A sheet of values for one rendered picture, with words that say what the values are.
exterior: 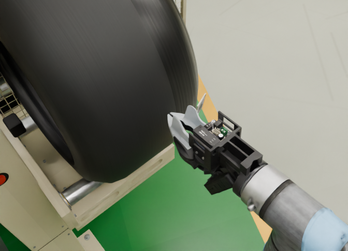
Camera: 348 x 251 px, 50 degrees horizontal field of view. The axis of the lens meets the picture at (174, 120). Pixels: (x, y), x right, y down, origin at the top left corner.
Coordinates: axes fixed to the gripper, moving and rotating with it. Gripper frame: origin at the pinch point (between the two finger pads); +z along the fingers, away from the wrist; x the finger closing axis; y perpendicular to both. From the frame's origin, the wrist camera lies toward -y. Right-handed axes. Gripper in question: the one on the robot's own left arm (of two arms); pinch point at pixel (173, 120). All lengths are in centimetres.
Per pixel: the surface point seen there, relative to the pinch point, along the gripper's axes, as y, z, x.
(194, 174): -118, 45, -41
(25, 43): 19.7, 15.0, 16.1
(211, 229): -121, 18, -26
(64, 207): -26.0, 15.8, 24.6
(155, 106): 4.0, 2.2, 2.3
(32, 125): -26, 46, 18
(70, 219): -29.9, 14.3, 25.2
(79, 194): -29.2, 18.4, 19.7
